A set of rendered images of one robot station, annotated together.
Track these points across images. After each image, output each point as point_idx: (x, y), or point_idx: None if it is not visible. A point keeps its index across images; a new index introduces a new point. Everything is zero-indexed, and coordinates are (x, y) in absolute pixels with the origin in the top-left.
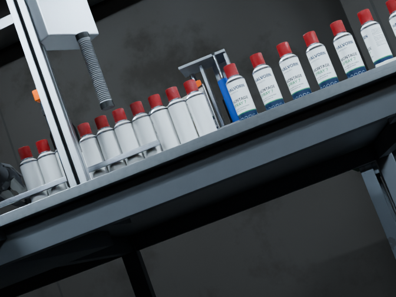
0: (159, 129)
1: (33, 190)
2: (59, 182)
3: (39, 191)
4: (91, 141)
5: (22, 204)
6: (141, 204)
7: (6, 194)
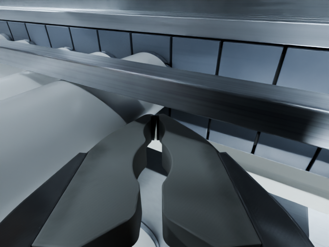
0: None
1: (62, 54)
2: (0, 39)
3: (56, 48)
4: None
5: (170, 119)
6: None
7: (204, 202)
